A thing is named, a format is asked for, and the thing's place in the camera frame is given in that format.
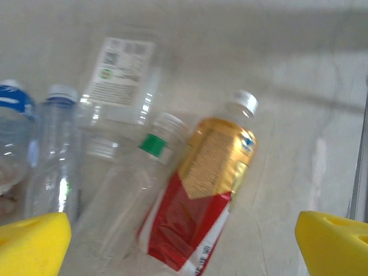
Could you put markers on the large clear white label bottle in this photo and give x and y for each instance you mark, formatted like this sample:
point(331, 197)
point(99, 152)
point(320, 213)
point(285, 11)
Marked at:
point(120, 74)

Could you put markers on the blue label bottle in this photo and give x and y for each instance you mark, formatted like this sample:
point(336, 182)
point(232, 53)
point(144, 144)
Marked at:
point(14, 100)

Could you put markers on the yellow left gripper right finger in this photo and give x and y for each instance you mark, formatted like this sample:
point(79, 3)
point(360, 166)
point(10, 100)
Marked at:
point(336, 247)

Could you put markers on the red and gold label bottle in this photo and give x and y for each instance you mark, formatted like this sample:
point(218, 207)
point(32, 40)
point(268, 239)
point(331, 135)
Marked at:
point(212, 161)

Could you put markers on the clear bottle pale blue cap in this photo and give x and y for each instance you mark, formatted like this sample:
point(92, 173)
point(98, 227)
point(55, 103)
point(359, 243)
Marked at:
point(54, 138)

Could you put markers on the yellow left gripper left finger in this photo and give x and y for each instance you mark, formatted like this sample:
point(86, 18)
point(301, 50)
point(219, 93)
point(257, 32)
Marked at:
point(28, 250)

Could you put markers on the clear bottle green neck band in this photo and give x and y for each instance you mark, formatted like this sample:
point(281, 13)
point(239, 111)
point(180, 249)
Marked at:
point(152, 145)

